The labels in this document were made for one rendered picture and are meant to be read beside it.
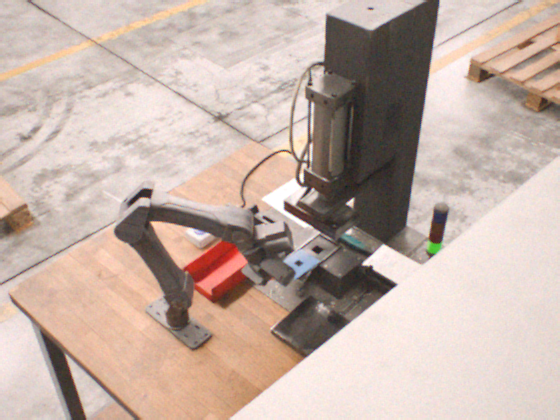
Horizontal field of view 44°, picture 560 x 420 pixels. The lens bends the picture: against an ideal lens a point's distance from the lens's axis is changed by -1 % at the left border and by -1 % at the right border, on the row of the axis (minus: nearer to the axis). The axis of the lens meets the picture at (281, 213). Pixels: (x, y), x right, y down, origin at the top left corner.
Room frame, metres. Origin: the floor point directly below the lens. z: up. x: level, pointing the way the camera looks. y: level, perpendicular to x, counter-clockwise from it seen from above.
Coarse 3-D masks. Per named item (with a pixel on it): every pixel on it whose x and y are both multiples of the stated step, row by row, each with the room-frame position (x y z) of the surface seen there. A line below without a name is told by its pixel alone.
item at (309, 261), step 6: (300, 252) 1.39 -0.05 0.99; (306, 252) 1.39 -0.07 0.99; (288, 258) 1.36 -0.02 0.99; (294, 258) 1.36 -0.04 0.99; (300, 258) 1.36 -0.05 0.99; (306, 258) 1.36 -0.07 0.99; (312, 258) 1.37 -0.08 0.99; (288, 264) 1.34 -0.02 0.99; (294, 264) 1.34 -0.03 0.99; (306, 264) 1.34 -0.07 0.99; (312, 264) 1.34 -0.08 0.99; (294, 270) 1.32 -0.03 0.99; (300, 270) 1.32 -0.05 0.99; (306, 270) 1.32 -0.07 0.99; (294, 276) 1.29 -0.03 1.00
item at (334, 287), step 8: (296, 264) 1.40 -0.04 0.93; (360, 264) 1.36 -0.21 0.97; (320, 272) 1.34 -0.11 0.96; (352, 272) 1.33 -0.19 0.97; (328, 280) 1.32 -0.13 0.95; (336, 280) 1.30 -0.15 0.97; (344, 280) 1.31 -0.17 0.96; (352, 280) 1.34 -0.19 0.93; (360, 280) 1.36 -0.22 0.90; (328, 288) 1.32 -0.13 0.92; (336, 288) 1.30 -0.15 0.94; (344, 288) 1.31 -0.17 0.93; (336, 296) 1.30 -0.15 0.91
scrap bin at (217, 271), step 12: (204, 252) 1.42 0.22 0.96; (216, 252) 1.45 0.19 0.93; (228, 252) 1.48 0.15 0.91; (192, 264) 1.38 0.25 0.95; (204, 264) 1.41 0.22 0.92; (216, 264) 1.43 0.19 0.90; (228, 264) 1.43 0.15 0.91; (240, 264) 1.43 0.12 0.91; (192, 276) 1.38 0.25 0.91; (204, 276) 1.38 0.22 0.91; (216, 276) 1.38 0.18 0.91; (228, 276) 1.33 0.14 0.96; (240, 276) 1.36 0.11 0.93; (204, 288) 1.32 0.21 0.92; (216, 288) 1.29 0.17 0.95; (228, 288) 1.32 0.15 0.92; (216, 300) 1.29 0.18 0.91
